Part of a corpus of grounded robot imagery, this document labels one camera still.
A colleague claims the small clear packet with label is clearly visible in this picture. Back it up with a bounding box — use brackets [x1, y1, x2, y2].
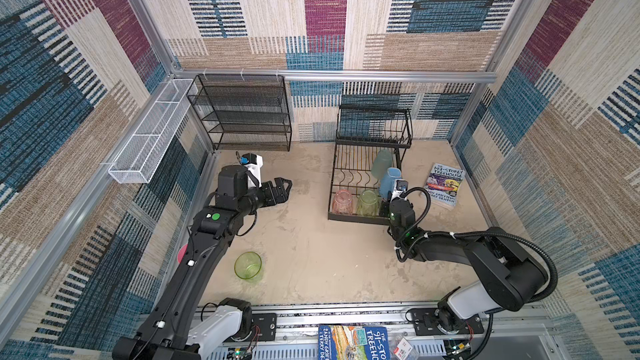
[392, 337, 417, 360]

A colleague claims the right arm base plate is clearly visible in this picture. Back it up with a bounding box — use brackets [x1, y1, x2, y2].
[405, 308, 485, 337]

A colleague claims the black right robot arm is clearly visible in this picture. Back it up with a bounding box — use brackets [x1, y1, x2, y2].
[388, 198, 558, 333]

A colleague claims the opaque pink plastic cup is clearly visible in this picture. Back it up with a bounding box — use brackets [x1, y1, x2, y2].
[177, 244, 188, 263]

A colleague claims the treehouse book at front edge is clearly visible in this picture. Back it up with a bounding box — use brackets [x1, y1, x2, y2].
[317, 325, 392, 360]

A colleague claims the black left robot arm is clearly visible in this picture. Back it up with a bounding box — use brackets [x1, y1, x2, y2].
[112, 164, 293, 359]

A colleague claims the green plastic cup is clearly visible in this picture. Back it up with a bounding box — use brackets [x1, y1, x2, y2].
[234, 252, 263, 280]
[356, 189, 379, 217]

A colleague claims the black wire dish rack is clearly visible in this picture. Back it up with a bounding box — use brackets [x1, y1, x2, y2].
[328, 104, 413, 225]

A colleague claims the pink translucent plastic cup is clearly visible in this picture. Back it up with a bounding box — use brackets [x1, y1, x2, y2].
[332, 189, 353, 214]

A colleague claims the black mesh shelf unit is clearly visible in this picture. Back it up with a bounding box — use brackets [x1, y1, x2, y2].
[187, 73, 293, 153]

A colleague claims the blue white ceramic mug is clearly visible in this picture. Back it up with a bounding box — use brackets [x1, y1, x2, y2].
[378, 168, 402, 201]

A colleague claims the treehouse paperback book on table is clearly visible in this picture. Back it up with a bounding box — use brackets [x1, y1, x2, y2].
[424, 163, 466, 208]

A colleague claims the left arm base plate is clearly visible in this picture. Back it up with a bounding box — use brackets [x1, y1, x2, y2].
[244, 313, 278, 343]

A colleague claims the teal translucent plastic cup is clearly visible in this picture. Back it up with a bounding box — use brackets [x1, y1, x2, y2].
[371, 149, 393, 180]

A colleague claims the white wire wall basket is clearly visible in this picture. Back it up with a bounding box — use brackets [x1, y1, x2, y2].
[108, 79, 195, 184]

